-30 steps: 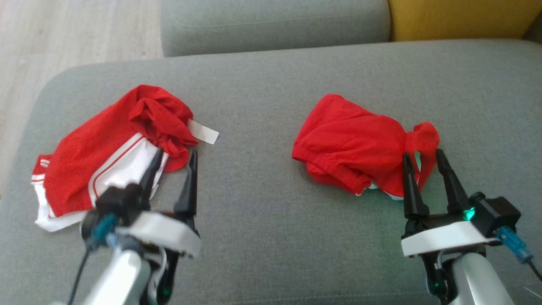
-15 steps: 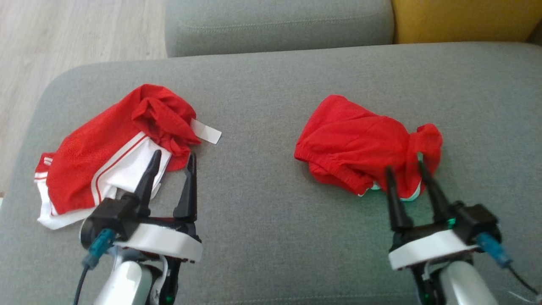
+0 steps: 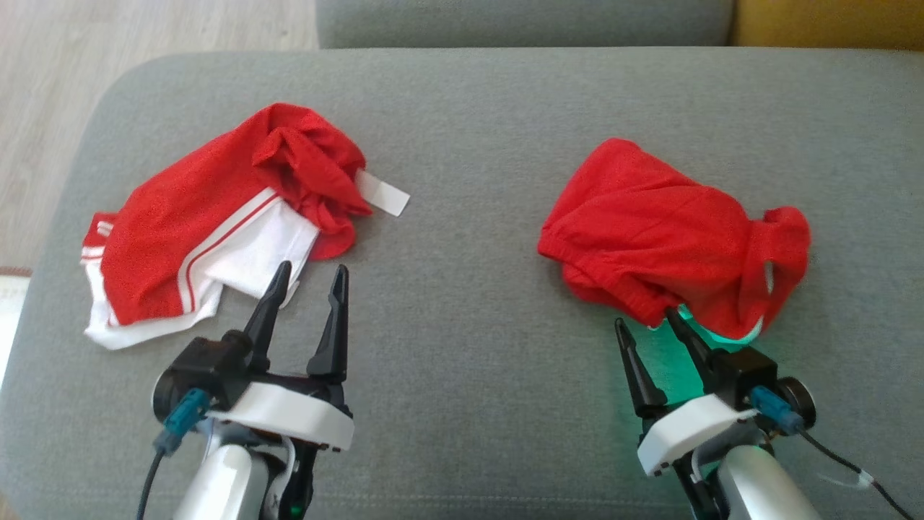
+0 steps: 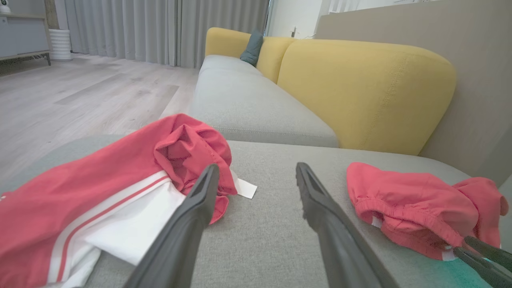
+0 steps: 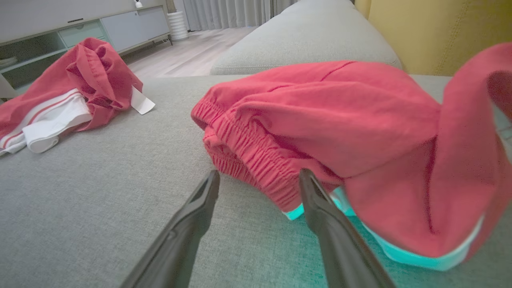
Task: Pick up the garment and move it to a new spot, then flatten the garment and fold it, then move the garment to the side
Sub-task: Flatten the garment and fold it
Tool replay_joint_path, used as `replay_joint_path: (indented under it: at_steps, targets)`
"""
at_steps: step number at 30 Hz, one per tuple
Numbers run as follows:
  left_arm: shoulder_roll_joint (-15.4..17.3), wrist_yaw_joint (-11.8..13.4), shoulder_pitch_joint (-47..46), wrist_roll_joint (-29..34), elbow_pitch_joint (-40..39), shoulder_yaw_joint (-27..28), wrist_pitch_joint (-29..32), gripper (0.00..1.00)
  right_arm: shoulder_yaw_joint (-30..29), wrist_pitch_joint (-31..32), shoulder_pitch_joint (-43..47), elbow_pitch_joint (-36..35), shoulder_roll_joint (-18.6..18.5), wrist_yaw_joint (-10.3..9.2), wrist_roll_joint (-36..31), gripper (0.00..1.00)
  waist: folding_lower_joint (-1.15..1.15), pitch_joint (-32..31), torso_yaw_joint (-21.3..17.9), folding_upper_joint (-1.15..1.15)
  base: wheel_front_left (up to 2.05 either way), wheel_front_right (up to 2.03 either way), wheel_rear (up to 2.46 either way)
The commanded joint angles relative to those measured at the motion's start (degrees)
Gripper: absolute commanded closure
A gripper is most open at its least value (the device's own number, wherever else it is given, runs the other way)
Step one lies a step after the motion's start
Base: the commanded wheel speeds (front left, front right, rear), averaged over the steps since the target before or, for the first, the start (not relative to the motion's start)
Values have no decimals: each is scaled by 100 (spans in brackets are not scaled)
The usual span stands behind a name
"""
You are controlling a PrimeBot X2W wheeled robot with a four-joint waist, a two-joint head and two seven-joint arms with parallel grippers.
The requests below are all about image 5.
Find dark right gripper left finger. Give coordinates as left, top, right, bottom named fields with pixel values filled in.
left=120, top=170, right=221, bottom=288

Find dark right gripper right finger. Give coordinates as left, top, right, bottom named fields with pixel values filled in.
left=299, top=168, right=396, bottom=288

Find red shorts with white trim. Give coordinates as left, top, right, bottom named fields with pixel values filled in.
left=191, top=43, right=512, bottom=272

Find red white basketball jersey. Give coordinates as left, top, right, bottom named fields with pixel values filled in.
left=0, top=37, right=156, bottom=156

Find grey fabric sofa seat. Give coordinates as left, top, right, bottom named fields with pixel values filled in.
left=0, top=75, right=512, bottom=288

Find white ribbed cylinder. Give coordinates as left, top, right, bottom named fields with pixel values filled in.
left=167, top=11, right=189, bottom=41

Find grey sofa back cushion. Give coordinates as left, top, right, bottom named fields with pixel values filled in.
left=211, top=0, right=402, bottom=76

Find grey low media cabinet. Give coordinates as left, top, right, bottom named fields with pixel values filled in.
left=0, top=5, right=173, bottom=98

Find grey curtain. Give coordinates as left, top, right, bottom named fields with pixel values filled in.
left=175, top=0, right=298, bottom=32

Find yellow cushion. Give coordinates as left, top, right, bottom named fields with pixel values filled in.
left=355, top=0, right=512, bottom=76

